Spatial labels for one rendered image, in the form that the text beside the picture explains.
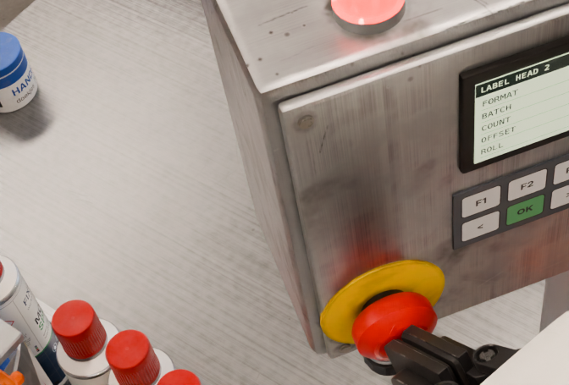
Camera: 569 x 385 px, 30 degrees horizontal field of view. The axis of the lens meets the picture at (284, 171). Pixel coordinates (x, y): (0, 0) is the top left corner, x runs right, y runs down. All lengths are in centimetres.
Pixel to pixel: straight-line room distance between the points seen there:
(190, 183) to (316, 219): 77
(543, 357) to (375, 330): 9
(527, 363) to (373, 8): 14
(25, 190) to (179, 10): 32
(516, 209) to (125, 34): 95
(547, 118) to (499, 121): 2
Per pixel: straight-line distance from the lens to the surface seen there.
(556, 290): 61
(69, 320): 80
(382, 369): 73
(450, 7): 38
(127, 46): 135
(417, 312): 46
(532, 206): 47
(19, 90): 130
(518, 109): 41
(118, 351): 78
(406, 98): 38
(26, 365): 83
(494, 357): 43
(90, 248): 116
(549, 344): 40
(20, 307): 91
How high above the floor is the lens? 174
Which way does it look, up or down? 51 degrees down
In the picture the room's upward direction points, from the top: 12 degrees counter-clockwise
